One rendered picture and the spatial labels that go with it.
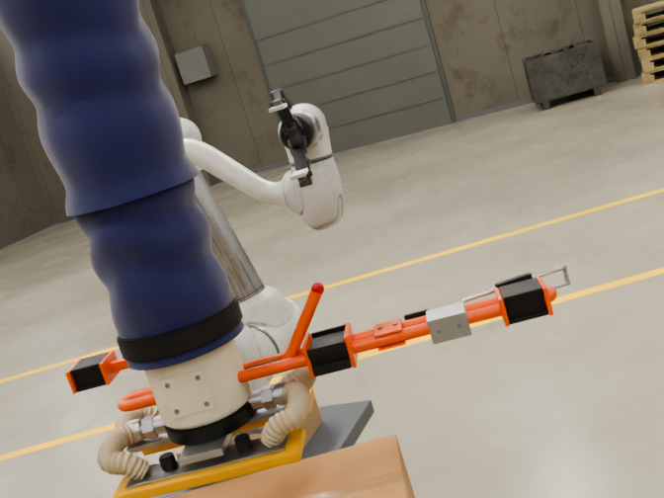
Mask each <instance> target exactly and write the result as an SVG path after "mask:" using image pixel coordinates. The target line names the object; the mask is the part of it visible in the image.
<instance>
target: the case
mask: <svg viewBox="0 0 664 498"><path fill-rule="evenodd" d="M167 498H415V495H414V492H413V489H412V485H411V482H410V479H409V476H408V472H407V469H406V466H405V462H404V459H403V456H402V453H401V449H400V447H399V444H398V440H397V437H396V435H395V434H393V435H389V436H386V437H382V438H379V439H375V440H371V441H368V442H364V443H361V444H357V445H354V446H350V447H346V448H344V449H340V450H337V451H333V452H330V453H326V454H322V455H319V456H313V457H309V458H306V459H302V460H301V461H298V462H294V463H290V464H286V465H282V466H278V467H274V468H270V469H266V470H263V471H259V472H256V473H252V474H249V475H245V476H241V477H238V478H234V479H231V480H227V481H224V482H220V483H217V484H214V485H210V486H207V487H203V488H200V489H196V490H192V491H189V492H185V493H182V494H178V495H175V496H171V497H167Z"/></svg>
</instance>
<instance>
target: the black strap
mask: <svg viewBox="0 0 664 498"><path fill-rule="evenodd" d="M242 317H243V315H242V311H241V308H240V305H239V302H238V299H237V296H236V295H234V294H232V302H231V303H230V304H228V305H227V306H226V307H225V308H224V309H223V310H222V311H220V312H218V313H217V314H215V315H213V316H211V317H209V318H207V319H205V320H203V321H200V322H198V323H195V324H192V325H190V326H187V327H183V328H180V329H177V330H174V331H171V332H167V333H163V334H158V335H153V336H148V337H143V338H135V339H122V338H120V336H119V334H118V335H117V337H116V340H117V342H118V345H119V348H120V351H121V353H122V356H123V359H125V360H126V361H129V362H132V363H145V362H152V361H158V360H162V359H166V358H170V357H174V356H177V355H180V354H183V353H186V352H189V351H192V350H195V349H197V348H199V347H201V346H203V345H206V344H208V343H210V342H212V341H214V340H216V339H218V338H220V337H222V336H223V335H225V334H227V333H228V332H230V331H231V330H232V329H234V328H235V327H236V326H237V325H238V324H239V323H240V321H241V319H242Z"/></svg>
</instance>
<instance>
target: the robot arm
mask: <svg viewBox="0 0 664 498"><path fill-rule="evenodd" d="M270 96H271V97H272V99H273V100H274V101H271V102H269V105H270V107H273V108H271V109H269V113H273V112H277V113H278V115H279V117H280V118H281V122H280V124H279V138H280V141H281V142H282V144H283V145H284V146H285V149H286V152H287V155H288V158H289V161H290V167H291V170H290V171H288V172H287V173H286V174H285V176H284V177H283V179H282V180H281V181H280V182H271V181H268V180H265V179H263V178H262V177H260V176H258V175H257V174H255V173H253V172H252V171H250V170H249V169H247V168H246V167H244V166H242V165H241V164H239V163H238V162H236V161H235V160H233V159H232V158H230V157H228V156H227V155H225V154H224V153H222V152H220V151H219V150H217V149H216V148H214V147H212V146H210V145H208V144H206V143H204V142H202V135H201V132H200V130H199V129H198V127H197V126H196V125H195V124H194V123H193V122H191V121H189V120H187V119H183V118H180V120H181V125H182V131H183V137H184V144H185V151H186V155H187V157H188V158H189V159H190V161H191V162H192V163H193V164H194V165H195V166H196V168H197V169H198V170H199V171H200V174H199V175H198V176H196V177H194V179H195V187H196V188H195V198H196V203H197V205H198V206H199V207H200V208H201V210H202V211H203V212H204V213H205V215H206V216H207V219H208V221H209V224H210V229H211V249H212V252H213V253H214V255H215V256H216V258H217V259H218V261H219V262H220V264H221V266H222V268H223V269H224V271H225V273H226V275H227V277H228V280H229V284H230V288H231V293H232V294H234V295H236V296H237V299H238V302H239V305H240V308H241V311H242V315H243V317H242V319H241V321H242V322H243V323H244V328H243V330H242V331H241V333H239V334H238V335H237V336H236V337H235V338H234V340H235V343H236V346H237V349H238V352H239V355H240V358H241V361H242V363H246V362H250V361H253V360H257V359H261V358H265V357H269V356H273V355H275V354H279V353H283V352H285V351H286V350H287V347H288V345H289V343H290V340H291V336H292V334H293V331H294V329H295V326H296V324H297V321H298V319H299V317H300V315H301V313H302V309H301V307H300V306H299V305H298V304H297V303H296V302H294V301H293V300H291V299H289V298H287V297H284V296H283V295H282V294H281V293H279V291H278V290H277V289H275V288H273V287H270V286H264V284H263V283H262V281H261V279H260V277H259V275H258V274H257V272H256V270H255V268H254V266H253V264H252V263H251V261H250V259H249V257H248V255H247V254H246V252H245V250H244V248H243V246H242V245H241V243H240V241H239V239H238V237H237V236H236V234H235V232H234V230H233V228H232V227H231V225H230V223H229V221H228V219H227V218H226V216H225V214H224V212H223V210H222V209H221V207H220V205H219V203H218V201H217V199H216V198H215V196H214V194H213V192H212V190H211V189H210V187H209V185H208V182H207V181H206V179H205V177H204V175H203V173H202V172H201V170H203V169H204V170H206V171H207V172H209V173H211V174H213V176H215V177H217V178H218V179H220V180H222V181H224V182H225V183H227V184H229V185H230V186H232V187H234V188H235V189H237V190H239V191H241V192H242V193H244V194H246V195H247V196H249V197H251V198H253V199H255V200H257V201H259V202H262V203H265V204H268V205H273V206H281V207H287V208H288V209H289V210H290V211H291V212H294V213H298V214H299V215H301V216H302V219H303V221H304V222H305V223H306V224H307V225H308V226H309V227H310V228H312V229H315V230H323V229H326V228H328V227H331V226H333V225H335V224H337V223H338V222H339V221H340V219H341V217H342V215H343V212H344V195H343V189H342V183H341V178H340V174H339V171H338V168H337V165H336V163H335V160H334V157H333V153H332V149H331V143H330V137H329V128H328V126H327V122H326V119H325V116H324V115H323V113H322V112H321V111H320V110H319V109H318V108H317V107H315V106H313V105H310V104H297V105H294V106H293V105H292V102H290V100H289V99H288V97H287V96H286V94H285V92H284V91H283V89H282V88H281V89H278V90H275V91H272V92H270ZM272 378H273V375H269V376H265V377H261V378H257V379H253V380H249V384H250V387H251V390H252V391H255V390H259V389H261V387H262V386H264V385H268V384H270V381H271V380H272Z"/></svg>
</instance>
